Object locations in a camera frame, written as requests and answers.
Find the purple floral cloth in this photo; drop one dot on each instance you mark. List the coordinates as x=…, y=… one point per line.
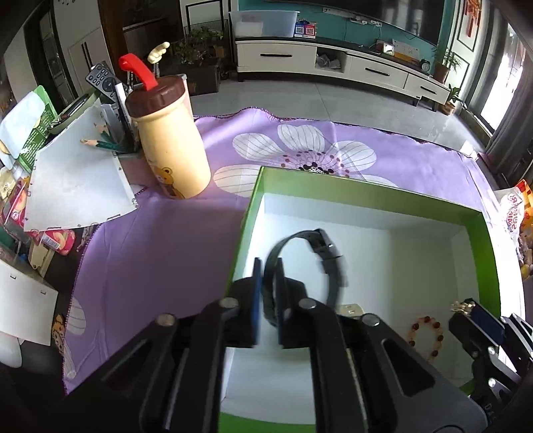
x=166, y=250

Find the small alarm clock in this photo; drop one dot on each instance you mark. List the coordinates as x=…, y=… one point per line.
x=425, y=65

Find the white paper sheet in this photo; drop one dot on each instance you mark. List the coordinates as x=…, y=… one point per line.
x=75, y=179

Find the tall potted plant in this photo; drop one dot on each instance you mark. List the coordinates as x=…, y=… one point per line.
x=443, y=66

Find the blue code signs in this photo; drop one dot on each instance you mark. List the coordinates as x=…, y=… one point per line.
x=305, y=29

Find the green packet box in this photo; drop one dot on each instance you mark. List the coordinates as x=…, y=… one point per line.
x=43, y=125

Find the white paper with clips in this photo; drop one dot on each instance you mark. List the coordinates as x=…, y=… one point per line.
x=25, y=304

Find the white TV cabinet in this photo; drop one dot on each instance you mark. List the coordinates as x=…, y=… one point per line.
x=287, y=56

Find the white power strip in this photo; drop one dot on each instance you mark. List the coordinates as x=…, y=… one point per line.
x=358, y=18

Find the white marker pen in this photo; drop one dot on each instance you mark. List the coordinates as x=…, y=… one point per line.
x=121, y=104

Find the clear storage box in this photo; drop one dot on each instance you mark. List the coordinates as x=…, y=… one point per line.
x=262, y=25

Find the leafy potted plants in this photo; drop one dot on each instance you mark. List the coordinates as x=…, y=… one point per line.
x=195, y=45

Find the dark curtain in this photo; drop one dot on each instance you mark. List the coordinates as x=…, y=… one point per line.
x=514, y=125

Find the red snack packet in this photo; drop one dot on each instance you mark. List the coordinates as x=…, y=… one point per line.
x=58, y=241

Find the black remote control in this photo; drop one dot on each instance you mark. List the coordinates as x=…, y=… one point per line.
x=100, y=79

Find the pen holder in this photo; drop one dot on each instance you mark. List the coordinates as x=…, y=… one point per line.
x=112, y=120

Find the green cardboard box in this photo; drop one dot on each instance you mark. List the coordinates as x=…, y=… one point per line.
x=374, y=233

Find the yellow white box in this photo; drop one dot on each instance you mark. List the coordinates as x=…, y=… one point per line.
x=399, y=50

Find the white plastic bag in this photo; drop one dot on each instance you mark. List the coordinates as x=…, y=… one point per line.
x=514, y=208

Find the dark plant stand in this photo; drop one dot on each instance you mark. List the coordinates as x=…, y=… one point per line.
x=204, y=81

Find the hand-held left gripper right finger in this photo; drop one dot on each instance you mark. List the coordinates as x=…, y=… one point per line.
x=283, y=333

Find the small potted plant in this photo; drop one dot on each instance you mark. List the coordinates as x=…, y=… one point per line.
x=452, y=104

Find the cream hand-shaped stick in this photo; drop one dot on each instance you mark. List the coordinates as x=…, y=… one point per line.
x=160, y=50

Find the green pencil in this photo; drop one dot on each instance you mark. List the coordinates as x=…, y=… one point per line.
x=100, y=144

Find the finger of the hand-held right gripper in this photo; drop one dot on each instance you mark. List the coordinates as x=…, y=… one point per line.
x=487, y=322
x=466, y=333

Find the black wrist watch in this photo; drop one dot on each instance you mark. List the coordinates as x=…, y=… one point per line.
x=333, y=270

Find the black television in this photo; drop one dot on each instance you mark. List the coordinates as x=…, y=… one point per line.
x=374, y=12

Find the gold ornament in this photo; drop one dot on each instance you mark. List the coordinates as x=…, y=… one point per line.
x=460, y=307

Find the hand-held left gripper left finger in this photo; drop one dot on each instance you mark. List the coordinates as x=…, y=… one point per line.
x=256, y=308

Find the cream bottle with brown lid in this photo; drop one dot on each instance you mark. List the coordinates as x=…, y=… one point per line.
x=170, y=141

